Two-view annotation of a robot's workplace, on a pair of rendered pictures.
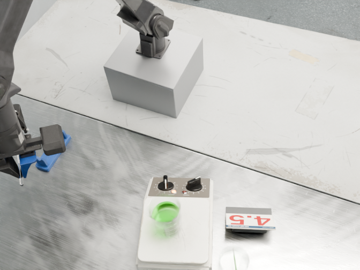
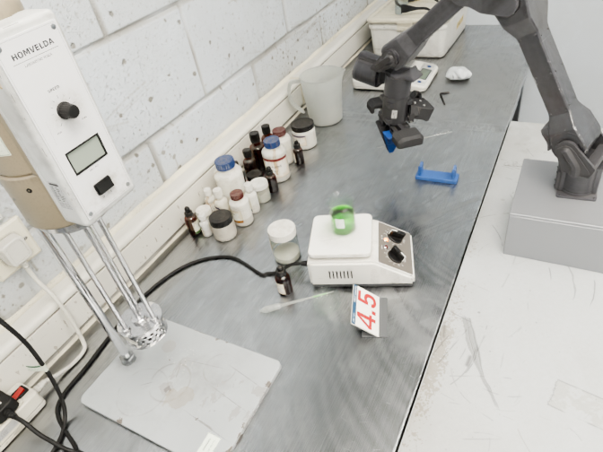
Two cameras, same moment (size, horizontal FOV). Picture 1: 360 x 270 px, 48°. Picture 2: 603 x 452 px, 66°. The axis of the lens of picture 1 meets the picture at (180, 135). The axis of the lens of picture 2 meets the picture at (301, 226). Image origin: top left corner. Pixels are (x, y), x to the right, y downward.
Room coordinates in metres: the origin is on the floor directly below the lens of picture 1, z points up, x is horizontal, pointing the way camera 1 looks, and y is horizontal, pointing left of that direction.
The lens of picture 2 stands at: (0.28, -0.66, 1.58)
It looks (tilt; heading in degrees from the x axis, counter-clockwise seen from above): 39 degrees down; 96
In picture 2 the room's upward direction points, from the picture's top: 11 degrees counter-clockwise
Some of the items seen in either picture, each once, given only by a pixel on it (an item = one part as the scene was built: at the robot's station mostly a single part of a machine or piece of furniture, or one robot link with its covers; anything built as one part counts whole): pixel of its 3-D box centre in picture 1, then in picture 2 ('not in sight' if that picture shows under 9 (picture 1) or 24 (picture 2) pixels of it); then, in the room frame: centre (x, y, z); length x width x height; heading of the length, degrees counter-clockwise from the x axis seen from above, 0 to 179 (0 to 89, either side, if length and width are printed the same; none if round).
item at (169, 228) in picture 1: (164, 216); (341, 213); (0.29, 0.04, 1.02); 0.06 x 0.05 x 0.08; 102
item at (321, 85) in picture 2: not in sight; (318, 98); (0.28, 0.69, 0.97); 0.18 x 0.13 x 0.15; 3
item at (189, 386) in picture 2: not in sight; (179, 382); (-0.02, -0.21, 0.91); 0.30 x 0.20 x 0.01; 151
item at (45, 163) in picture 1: (51, 148); (437, 172); (0.54, 0.29, 0.92); 0.10 x 0.03 x 0.04; 153
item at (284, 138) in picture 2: not in sight; (282, 145); (0.16, 0.48, 0.95); 0.06 x 0.06 x 0.10
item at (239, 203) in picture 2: not in sight; (240, 207); (0.06, 0.22, 0.94); 0.05 x 0.05 x 0.09
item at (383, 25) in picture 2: not in sight; (420, 22); (0.71, 1.25, 0.97); 0.37 x 0.31 x 0.14; 60
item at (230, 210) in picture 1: (249, 217); (370, 309); (0.32, -0.12, 0.92); 0.09 x 0.06 x 0.04; 81
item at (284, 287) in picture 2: not in sight; (282, 278); (0.16, -0.02, 0.93); 0.03 x 0.03 x 0.07
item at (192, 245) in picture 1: (174, 229); (341, 235); (0.29, 0.03, 0.98); 0.12 x 0.12 x 0.01; 81
